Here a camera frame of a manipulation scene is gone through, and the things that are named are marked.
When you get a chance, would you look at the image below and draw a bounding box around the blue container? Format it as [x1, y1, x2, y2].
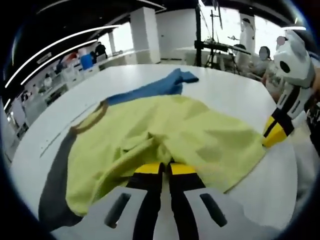
[80, 53, 94, 71]

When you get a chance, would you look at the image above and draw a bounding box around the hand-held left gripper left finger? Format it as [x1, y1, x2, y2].
[86, 162, 166, 240]

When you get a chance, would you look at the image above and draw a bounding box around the person's dark clothing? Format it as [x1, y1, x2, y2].
[306, 94, 320, 156]

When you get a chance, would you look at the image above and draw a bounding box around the black tripod stand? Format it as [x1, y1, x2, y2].
[194, 0, 252, 68]

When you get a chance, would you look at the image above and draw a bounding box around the yellow blue grey garment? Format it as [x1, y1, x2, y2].
[38, 67, 267, 228]

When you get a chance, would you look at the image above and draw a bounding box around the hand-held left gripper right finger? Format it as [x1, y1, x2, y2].
[166, 162, 251, 240]

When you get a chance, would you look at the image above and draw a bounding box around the white ceiling light strip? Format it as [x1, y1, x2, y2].
[20, 38, 99, 86]
[4, 24, 121, 86]

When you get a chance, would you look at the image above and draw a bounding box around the white square pillar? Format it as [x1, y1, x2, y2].
[129, 6, 161, 65]

